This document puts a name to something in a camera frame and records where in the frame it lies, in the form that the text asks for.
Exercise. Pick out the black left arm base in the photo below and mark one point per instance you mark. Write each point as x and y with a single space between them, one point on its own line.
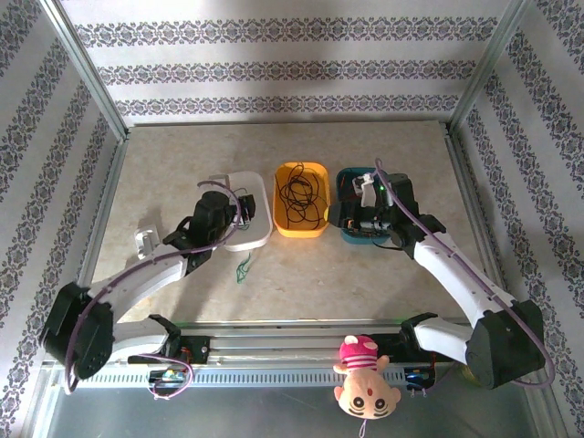
196 351

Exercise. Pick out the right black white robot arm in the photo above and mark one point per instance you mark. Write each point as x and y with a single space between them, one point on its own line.
456 274

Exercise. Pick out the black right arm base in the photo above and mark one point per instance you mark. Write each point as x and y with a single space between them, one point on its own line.
392 349

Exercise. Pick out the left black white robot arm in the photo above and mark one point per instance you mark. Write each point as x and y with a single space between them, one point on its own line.
132 283

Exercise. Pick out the white plastic tray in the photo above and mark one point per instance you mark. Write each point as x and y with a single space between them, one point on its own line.
255 228

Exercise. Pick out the orange plastic tray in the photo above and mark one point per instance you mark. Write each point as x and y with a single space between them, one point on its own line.
319 182

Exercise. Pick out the teal plastic tray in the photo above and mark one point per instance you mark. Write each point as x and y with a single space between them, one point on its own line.
347 175

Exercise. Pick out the white plastic holder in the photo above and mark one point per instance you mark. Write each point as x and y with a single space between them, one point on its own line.
147 239

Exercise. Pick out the pink plush doll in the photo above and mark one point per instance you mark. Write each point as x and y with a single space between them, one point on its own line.
365 388

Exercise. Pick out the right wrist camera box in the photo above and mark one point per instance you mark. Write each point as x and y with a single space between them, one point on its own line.
367 191

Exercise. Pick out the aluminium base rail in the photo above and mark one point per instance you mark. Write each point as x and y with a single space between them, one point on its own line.
283 344

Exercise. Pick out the aluminium frame post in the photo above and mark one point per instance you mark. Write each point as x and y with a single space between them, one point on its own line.
488 68
86 73

